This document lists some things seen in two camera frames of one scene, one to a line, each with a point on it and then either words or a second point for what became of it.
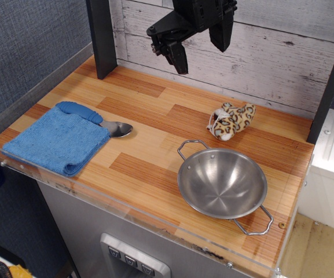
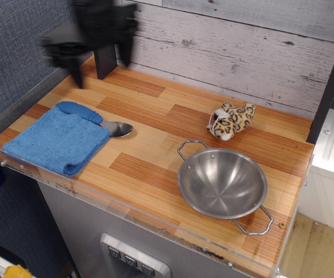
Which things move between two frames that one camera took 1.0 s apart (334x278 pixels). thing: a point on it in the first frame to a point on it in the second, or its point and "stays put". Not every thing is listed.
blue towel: (61, 141) stays put
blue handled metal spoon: (116, 129) stays put
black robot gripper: (188, 17) to (98, 23)
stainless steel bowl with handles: (226, 184) stays put
